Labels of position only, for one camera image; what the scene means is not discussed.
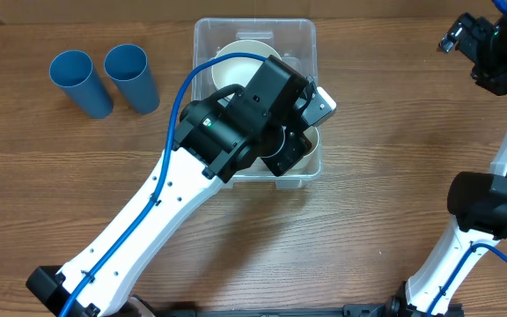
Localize clear plastic storage container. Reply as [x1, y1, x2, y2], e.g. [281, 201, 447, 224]
[193, 18, 323, 189]

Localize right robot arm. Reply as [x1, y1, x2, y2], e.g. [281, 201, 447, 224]
[381, 1, 507, 316]

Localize cream tall cup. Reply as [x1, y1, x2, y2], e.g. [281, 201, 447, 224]
[291, 127, 320, 173]

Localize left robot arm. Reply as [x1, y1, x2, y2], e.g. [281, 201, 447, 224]
[26, 56, 316, 316]

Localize dark blue tall cup left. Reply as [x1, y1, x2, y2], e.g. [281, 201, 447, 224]
[48, 50, 114, 119]

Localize dark blue tall cup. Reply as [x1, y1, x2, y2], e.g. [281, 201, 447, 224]
[104, 44, 160, 114]
[48, 50, 114, 119]

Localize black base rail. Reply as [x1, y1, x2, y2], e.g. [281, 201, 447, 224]
[129, 294, 465, 317]

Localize cream bowl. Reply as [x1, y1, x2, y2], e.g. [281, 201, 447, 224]
[211, 40, 281, 89]

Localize dark blue tall cup right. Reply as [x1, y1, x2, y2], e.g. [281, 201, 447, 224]
[104, 44, 160, 114]

